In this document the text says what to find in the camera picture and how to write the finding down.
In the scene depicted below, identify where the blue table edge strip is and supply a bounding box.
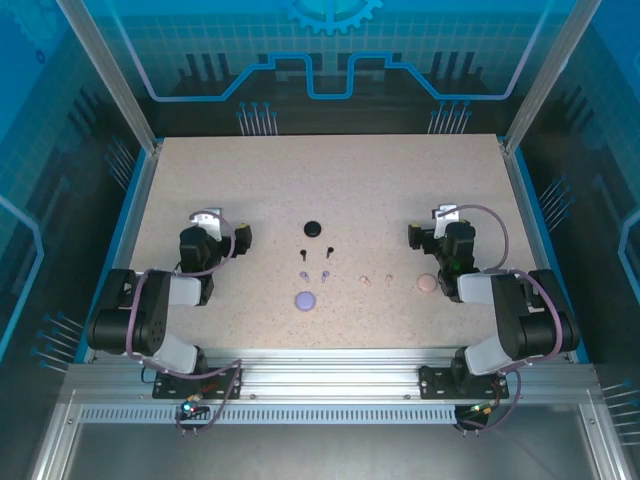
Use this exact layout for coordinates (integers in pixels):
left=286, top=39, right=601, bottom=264
left=73, top=148, right=152, bottom=364
left=509, top=148, right=592, bottom=364

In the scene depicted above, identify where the metal base panel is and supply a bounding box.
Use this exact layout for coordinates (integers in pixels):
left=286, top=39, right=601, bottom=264
left=64, top=423, right=601, bottom=480

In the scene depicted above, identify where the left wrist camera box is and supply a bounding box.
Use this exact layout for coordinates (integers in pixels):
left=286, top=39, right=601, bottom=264
left=189, top=207, right=222, bottom=241

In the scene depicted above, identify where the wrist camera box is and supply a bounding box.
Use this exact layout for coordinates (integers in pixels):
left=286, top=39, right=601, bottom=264
left=432, top=202, right=461, bottom=239
left=189, top=207, right=222, bottom=241

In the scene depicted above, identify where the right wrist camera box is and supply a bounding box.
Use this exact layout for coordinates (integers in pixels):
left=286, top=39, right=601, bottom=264
left=432, top=202, right=461, bottom=239

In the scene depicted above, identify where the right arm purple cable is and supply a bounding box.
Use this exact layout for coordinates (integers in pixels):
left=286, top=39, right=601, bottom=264
left=447, top=203, right=565, bottom=434

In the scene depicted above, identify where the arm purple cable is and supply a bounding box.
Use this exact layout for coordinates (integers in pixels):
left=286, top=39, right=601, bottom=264
left=124, top=208, right=245, bottom=432
left=447, top=203, right=565, bottom=434

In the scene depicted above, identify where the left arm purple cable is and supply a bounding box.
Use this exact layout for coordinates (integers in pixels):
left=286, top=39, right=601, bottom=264
left=124, top=208, right=245, bottom=432

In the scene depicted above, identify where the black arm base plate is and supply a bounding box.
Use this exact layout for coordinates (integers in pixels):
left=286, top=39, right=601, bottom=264
left=418, top=364, right=510, bottom=401
left=152, top=367, right=245, bottom=401

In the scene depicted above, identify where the aluminium mounting rail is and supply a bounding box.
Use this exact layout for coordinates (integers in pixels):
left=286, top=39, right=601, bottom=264
left=64, top=346, right=599, bottom=401

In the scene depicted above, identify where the cable connector with LED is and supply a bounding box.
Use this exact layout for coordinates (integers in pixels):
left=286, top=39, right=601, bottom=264
left=467, top=399, right=502, bottom=420
left=180, top=392, right=207, bottom=417

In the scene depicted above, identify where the slotted cable duct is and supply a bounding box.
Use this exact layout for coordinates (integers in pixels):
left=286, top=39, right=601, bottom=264
left=78, top=405, right=460, bottom=426

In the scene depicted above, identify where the aluminium frame post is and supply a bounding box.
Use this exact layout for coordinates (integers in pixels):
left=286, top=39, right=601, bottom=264
left=54, top=0, right=164, bottom=154
left=501, top=0, right=605, bottom=154

